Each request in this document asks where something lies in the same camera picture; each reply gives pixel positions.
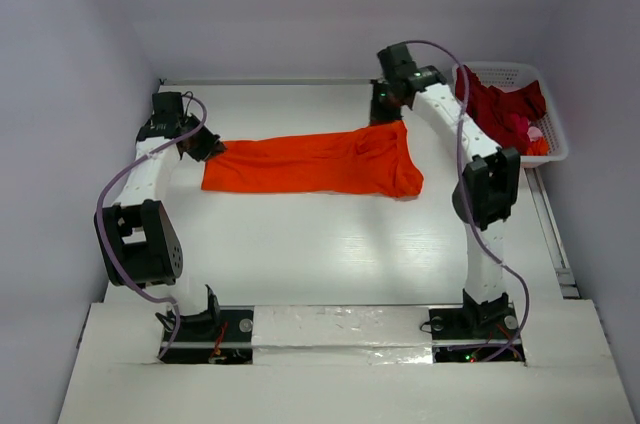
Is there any orange t shirt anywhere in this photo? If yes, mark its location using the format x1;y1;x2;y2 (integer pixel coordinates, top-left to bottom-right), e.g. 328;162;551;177
201;121;424;199

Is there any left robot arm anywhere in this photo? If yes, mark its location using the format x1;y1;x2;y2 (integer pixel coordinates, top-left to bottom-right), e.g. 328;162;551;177
94;91;226;331

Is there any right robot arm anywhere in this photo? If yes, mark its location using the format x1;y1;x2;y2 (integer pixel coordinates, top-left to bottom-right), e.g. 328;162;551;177
370;42;521;341

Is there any dark red t shirt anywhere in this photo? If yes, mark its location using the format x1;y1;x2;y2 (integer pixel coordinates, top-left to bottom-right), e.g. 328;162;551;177
464;66;547;156

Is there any white plastic basket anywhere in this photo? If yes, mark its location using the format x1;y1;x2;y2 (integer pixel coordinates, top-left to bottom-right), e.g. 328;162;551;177
464;61;569;168

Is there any pink cloth in basket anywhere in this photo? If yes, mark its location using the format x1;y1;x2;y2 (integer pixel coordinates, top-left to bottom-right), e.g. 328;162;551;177
510;114;544;143

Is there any small orange cloth in basket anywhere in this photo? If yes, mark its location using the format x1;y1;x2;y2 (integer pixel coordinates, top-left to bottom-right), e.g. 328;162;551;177
526;137;550;157

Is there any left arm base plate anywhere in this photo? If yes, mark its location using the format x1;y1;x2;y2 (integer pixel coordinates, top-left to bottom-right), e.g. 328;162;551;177
160;307;254;365

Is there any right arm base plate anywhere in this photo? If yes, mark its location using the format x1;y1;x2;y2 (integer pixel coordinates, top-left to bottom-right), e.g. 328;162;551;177
419;307;526;364

